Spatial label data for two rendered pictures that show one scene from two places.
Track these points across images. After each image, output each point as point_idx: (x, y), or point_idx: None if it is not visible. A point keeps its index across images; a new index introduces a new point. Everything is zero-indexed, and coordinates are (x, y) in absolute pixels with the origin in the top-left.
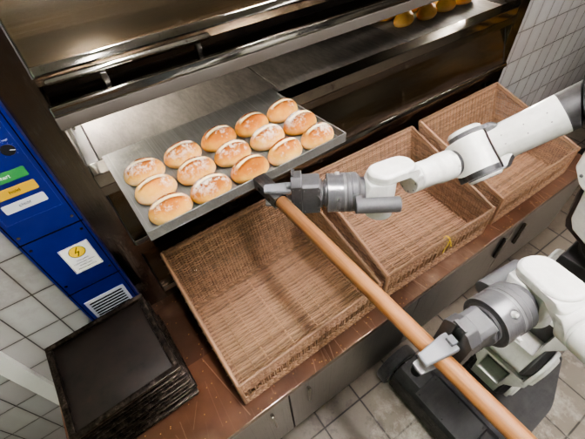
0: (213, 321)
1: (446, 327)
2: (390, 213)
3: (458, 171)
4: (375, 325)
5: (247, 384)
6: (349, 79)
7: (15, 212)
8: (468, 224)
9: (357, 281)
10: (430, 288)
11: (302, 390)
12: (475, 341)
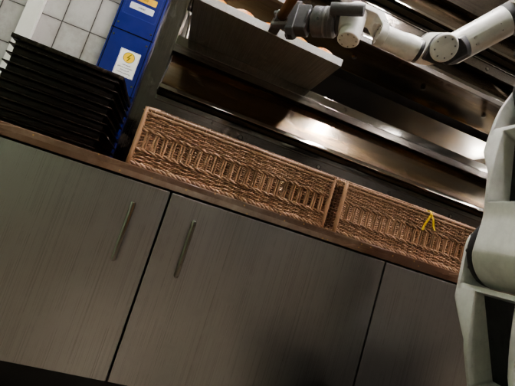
0: None
1: None
2: (356, 33)
3: (419, 40)
4: (313, 224)
5: (155, 116)
6: (359, 116)
7: (133, 8)
8: (459, 223)
9: None
10: (400, 260)
11: (184, 224)
12: None
